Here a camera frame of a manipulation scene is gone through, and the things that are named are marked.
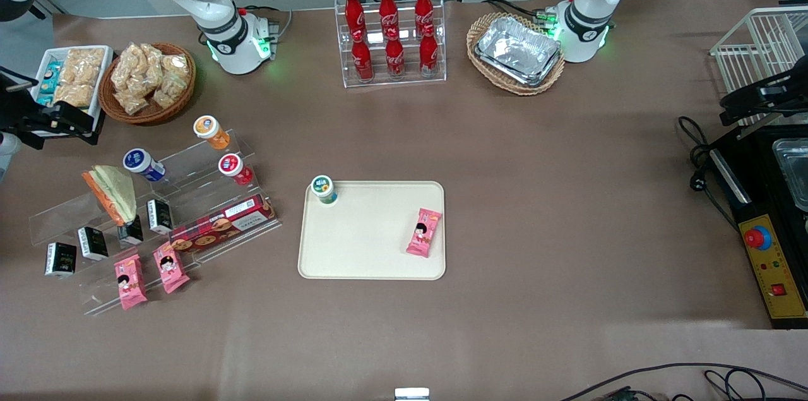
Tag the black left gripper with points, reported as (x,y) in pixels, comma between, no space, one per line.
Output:
(774,96)

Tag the beige plastic serving tray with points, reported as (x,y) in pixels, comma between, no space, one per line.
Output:
(372,237)

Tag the small black drink carton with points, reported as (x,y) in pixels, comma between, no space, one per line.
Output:
(60,260)
(93,243)
(131,233)
(160,216)

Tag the metal tray in machine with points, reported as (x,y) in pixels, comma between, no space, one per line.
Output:
(794,170)

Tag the light wicker basket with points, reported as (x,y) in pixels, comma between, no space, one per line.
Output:
(480,31)

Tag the brown wicker snack basket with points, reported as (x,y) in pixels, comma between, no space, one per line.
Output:
(183,98)

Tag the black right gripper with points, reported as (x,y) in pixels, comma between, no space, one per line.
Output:
(20,118)

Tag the clear acrylic bottle rack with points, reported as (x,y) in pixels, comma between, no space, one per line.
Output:
(409,80)

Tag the blue capped small bottle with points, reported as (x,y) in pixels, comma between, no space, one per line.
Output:
(142,163)

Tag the red capped small bottle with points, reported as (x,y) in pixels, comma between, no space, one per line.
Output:
(233,167)

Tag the orange capped small bottle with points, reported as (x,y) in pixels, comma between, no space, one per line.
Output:
(210,131)

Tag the green capped small bottle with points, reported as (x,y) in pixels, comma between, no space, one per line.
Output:
(324,189)

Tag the red plaid cookie box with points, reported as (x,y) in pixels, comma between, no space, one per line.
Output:
(221,224)

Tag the black sealing machine yellow panel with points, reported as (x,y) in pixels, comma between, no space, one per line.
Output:
(776,262)

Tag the white rectangular snack tray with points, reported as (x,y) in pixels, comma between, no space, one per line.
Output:
(104,82)

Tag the small blue snack pack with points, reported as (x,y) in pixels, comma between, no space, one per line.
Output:
(48,86)
(43,100)
(52,71)

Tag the aluminium foil tray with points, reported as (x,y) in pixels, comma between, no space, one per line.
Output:
(517,47)
(536,80)

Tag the pink cartoon snack pack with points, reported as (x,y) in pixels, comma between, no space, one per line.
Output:
(130,282)
(170,267)
(424,233)

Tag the clear acrylic stepped display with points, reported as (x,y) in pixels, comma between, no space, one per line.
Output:
(189,173)

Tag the plastic triangle sandwich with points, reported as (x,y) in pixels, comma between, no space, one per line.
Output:
(117,192)

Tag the red cola bottle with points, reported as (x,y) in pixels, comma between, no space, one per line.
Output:
(353,9)
(362,59)
(394,57)
(428,53)
(423,6)
(387,8)

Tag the clear bag of crisps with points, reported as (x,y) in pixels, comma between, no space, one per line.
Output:
(126,65)
(175,66)
(85,62)
(153,61)
(169,91)
(74,95)
(130,101)

